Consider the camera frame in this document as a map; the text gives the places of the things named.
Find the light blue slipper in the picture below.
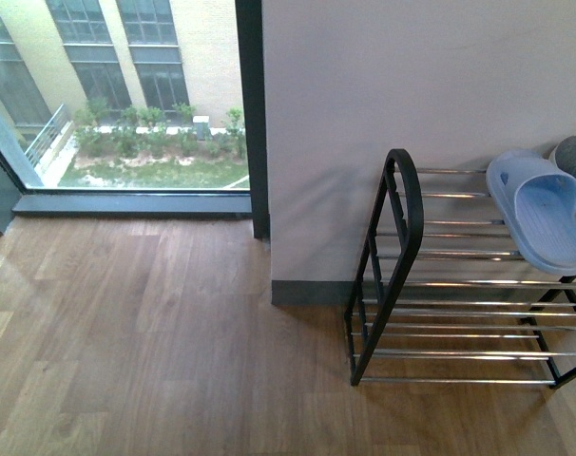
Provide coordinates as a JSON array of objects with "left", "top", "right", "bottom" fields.
[{"left": 486, "top": 149, "right": 576, "bottom": 276}]

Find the black metal shoe rack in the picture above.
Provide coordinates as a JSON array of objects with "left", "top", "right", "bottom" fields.
[{"left": 344, "top": 149, "right": 576, "bottom": 389}]

